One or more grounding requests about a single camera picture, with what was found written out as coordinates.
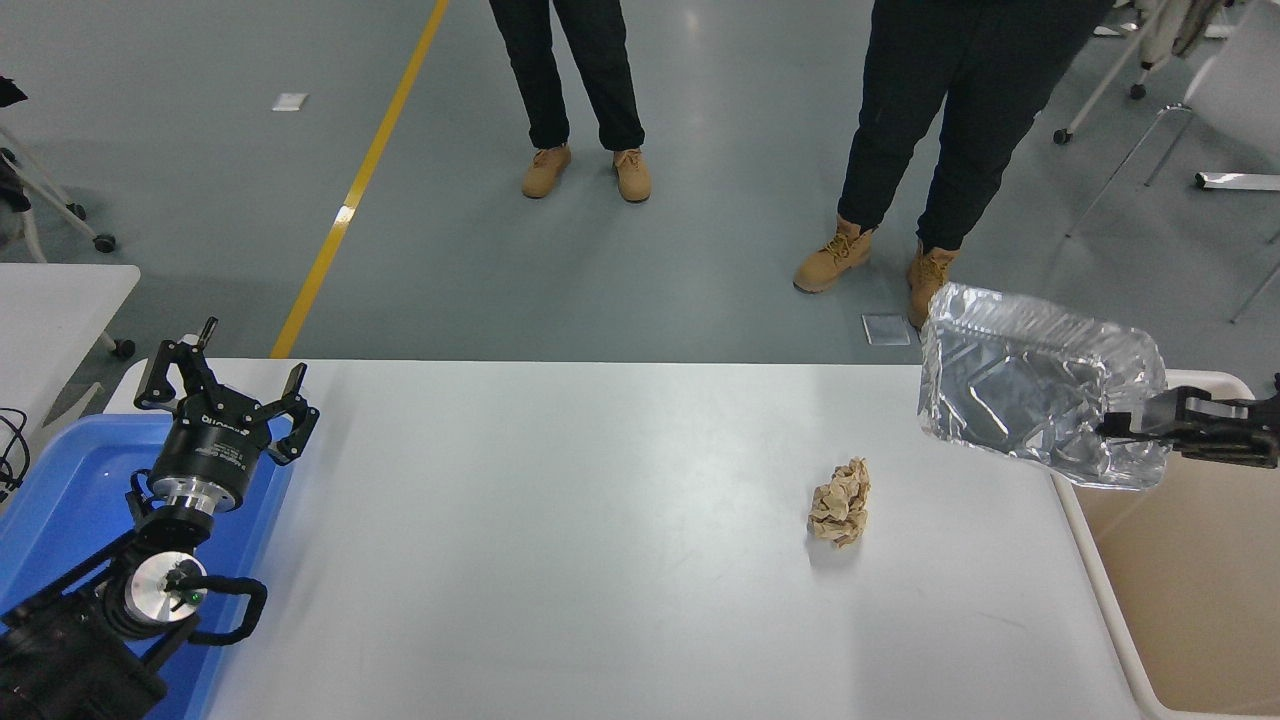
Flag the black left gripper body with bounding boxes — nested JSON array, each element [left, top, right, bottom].
[[150, 402, 274, 497]]

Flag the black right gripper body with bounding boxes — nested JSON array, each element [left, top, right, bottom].
[[1246, 374, 1280, 469]]

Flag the silver foil tray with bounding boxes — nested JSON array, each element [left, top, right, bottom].
[[918, 282, 1171, 491]]

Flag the blue plastic tray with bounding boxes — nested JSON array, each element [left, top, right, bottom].
[[0, 413, 296, 720]]

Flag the large pale bin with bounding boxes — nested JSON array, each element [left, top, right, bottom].
[[1050, 368, 1280, 720]]

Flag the white wheeled stand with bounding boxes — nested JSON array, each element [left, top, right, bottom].
[[0, 125, 119, 256]]

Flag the white chair chrome legs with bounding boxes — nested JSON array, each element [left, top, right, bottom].
[[1065, 0, 1280, 239]]

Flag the white wheeled rack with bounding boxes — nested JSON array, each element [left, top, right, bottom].
[[1052, 0, 1183, 145]]

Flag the crumpled tan paper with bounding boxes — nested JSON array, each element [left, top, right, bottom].
[[807, 457, 871, 550]]

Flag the person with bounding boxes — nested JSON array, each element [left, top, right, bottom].
[[488, 0, 653, 203], [794, 0, 1116, 329]]

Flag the beige hanging garment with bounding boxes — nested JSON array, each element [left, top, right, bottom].
[[1135, 0, 1229, 59]]

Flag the black cable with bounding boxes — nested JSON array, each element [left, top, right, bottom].
[[0, 407, 29, 501]]

